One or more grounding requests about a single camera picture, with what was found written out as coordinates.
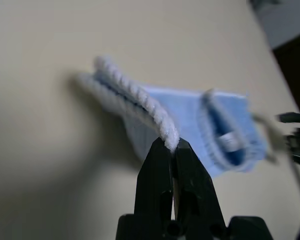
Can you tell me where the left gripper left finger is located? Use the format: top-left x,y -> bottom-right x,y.
133,136 -> 177,222

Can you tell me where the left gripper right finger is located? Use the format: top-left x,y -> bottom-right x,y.
174,139 -> 227,227

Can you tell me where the light blue towel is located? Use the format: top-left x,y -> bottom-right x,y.
74,55 -> 270,180

